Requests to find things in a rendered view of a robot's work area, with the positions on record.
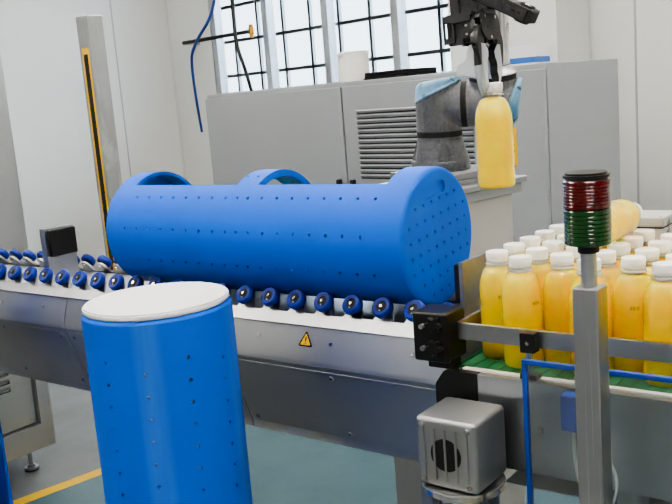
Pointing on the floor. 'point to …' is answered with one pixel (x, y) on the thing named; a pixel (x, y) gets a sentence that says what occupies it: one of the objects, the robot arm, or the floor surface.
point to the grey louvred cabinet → (573, 105)
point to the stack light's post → (592, 394)
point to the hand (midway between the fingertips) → (492, 87)
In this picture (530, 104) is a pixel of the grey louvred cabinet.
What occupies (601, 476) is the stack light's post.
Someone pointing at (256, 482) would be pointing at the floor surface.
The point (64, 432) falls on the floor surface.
